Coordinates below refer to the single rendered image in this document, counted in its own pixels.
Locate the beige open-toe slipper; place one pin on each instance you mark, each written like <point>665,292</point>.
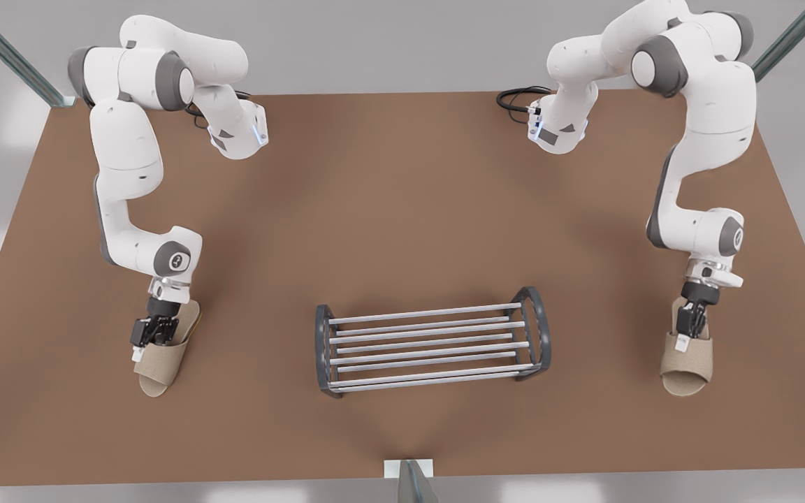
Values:
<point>165,363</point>
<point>685,367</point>

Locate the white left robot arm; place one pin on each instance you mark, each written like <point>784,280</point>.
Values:
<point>713,105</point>

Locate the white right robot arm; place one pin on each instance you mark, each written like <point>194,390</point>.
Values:
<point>126,150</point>

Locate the grey metal shoe rack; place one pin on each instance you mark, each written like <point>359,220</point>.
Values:
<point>430,342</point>

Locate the silver frame post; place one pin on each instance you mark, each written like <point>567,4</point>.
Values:
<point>11,52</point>
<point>790,38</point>
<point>411,482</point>

